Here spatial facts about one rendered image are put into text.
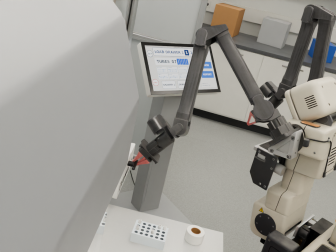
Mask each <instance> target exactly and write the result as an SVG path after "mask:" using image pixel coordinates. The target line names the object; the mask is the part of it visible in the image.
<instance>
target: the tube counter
mask: <svg viewBox="0 0 336 252"><path fill-rule="evenodd" d="M190 62H191V58H171V63H172V65H185V66H189V65H190Z"/></svg>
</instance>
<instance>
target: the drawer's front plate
mask: <svg viewBox="0 0 336 252"><path fill-rule="evenodd" d="M135 145H136V144H135V143H131V146H130V151H129V156H128V161H127V163H128V162H129V161H132V160H133V155H134V150H135ZM128 167H129V168H128ZM127 169H128V171H127ZM129 169H130V166H128V165H126V167H125V169H124V171H123V174H122V176H121V178H120V180H119V183H118V185H117V187H116V189H115V191H114V194H113V196H112V198H114V199H117V197H118V195H119V193H120V190H121V188H122V186H123V183H124V181H125V179H126V176H127V174H128V172H129ZM126 172H127V173H126ZM125 173H126V176H125ZM124 176H125V178H124ZM123 179H124V180H123ZM121 181H123V182H121ZM121 183H122V185H121ZM119 189H120V190H119Z"/></svg>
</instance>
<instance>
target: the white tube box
mask: <svg viewBox="0 0 336 252"><path fill-rule="evenodd" d="M138 221H139V220H138V219H137V220H136V222H135V225H134V227H133V230H132V232H131V236H130V241H131V242H134V243H138V244H141V245H145V246H148V247H152V248H155V249H159V250H163V249H164V245H165V241H166V238H167V234H168V230H169V228H166V230H163V226H162V227H161V229H158V225H156V224H152V223H149V222H145V221H141V223H138ZM137 225H139V230H137V229H136V226H137ZM151 230H154V234H151Z"/></svg>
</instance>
